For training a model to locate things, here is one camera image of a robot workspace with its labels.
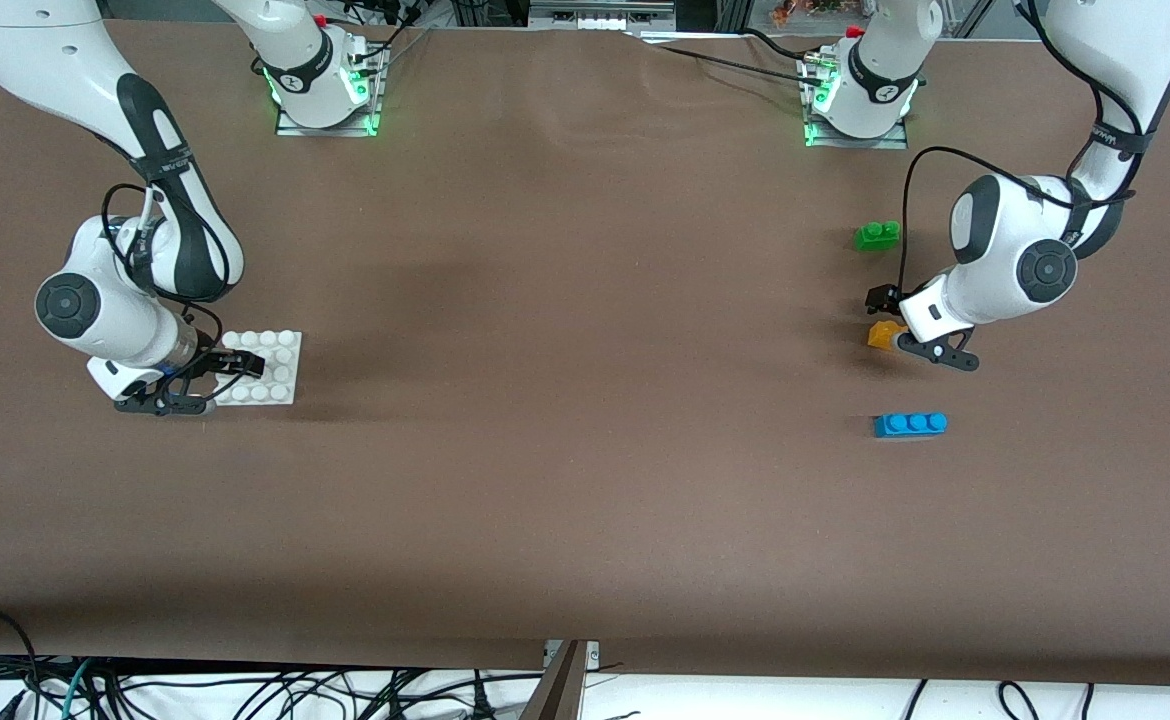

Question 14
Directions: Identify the white studded base plate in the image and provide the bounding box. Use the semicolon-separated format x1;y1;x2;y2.
211;330;303;406

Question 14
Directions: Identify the blue toy block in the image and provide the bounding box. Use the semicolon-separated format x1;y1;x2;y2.
873;412;948;439

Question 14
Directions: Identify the brown table cover sheet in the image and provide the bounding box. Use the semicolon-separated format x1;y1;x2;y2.
0;18;1170;689

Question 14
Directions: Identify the grey box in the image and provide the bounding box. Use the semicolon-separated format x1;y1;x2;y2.
530;0;676;31

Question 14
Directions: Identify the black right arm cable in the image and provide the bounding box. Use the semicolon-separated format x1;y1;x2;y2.
100;183;226;351

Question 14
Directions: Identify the thin black table cable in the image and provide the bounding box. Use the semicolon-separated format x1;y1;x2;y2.
740;28;818;63
657;44;828;91

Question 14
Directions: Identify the black cable tangle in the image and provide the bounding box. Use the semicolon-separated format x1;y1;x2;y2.
95;668;546;720

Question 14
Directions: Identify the teal cable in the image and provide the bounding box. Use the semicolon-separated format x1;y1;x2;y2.
57;658;94;720

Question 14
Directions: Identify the black arm base cable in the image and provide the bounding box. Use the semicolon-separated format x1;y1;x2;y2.
330;0;436;76

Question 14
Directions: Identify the dark slanted post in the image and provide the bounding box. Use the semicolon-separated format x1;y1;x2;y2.
520;642;586;720

